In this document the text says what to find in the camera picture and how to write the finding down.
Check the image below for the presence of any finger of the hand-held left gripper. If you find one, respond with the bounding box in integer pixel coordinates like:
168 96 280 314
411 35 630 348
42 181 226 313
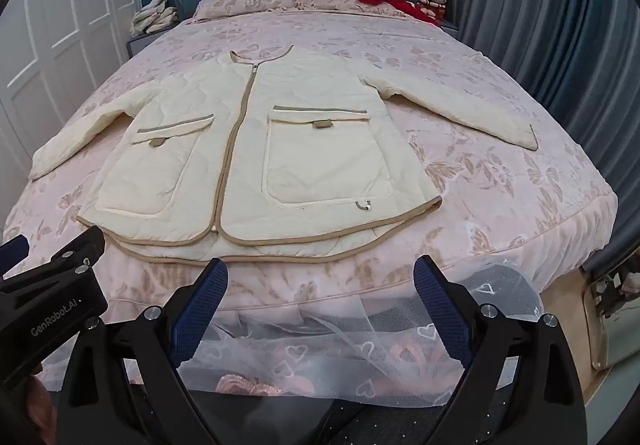
48 226 107 274
0 234 30 279

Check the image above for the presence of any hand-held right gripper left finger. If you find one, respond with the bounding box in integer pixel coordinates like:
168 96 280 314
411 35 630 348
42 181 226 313
54 257 231 445

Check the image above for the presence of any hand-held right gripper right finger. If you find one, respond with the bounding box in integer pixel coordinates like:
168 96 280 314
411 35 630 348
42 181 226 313
412 254 589 445

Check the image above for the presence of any cream quilted jacket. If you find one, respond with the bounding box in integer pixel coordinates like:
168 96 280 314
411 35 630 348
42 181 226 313
29 45 538 262

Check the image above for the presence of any white lace bed skirt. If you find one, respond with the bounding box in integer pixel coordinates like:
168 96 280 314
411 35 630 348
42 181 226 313
125 255 547 402

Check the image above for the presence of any pink butterfly print quilt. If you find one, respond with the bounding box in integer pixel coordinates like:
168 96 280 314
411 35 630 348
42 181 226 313
2 7 621 326

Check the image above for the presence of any beige framed mirror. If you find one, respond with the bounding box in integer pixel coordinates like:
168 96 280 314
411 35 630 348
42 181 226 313
582 269 640 372

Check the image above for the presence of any white wardrobe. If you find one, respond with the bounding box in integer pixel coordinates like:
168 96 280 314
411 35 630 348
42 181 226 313
0 0 144 168

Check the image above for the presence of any stack of folded patterned cloths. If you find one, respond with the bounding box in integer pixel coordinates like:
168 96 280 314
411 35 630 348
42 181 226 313
131 0 180 37

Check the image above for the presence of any pink butterfly print pillow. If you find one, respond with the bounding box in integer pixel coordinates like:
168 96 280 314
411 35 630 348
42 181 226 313
192 0 302 20
292 0 408 18

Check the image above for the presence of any grey curtain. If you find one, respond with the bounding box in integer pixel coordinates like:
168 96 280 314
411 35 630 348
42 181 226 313
452 0 640 276

